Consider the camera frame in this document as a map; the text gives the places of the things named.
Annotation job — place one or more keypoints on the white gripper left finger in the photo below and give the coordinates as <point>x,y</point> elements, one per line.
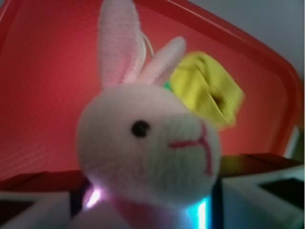
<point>40,202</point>

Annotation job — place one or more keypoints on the red plastic tray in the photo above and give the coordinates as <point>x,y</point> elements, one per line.
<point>49,72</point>

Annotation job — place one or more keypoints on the yellow cloth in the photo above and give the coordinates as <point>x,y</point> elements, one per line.
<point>207,89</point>

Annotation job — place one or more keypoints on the green rectangular block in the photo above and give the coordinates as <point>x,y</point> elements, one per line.
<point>167,86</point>

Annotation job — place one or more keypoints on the pink plush bunny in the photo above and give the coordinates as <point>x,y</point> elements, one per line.
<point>149,157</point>

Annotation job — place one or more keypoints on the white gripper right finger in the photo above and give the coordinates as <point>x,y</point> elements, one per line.
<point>259,198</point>

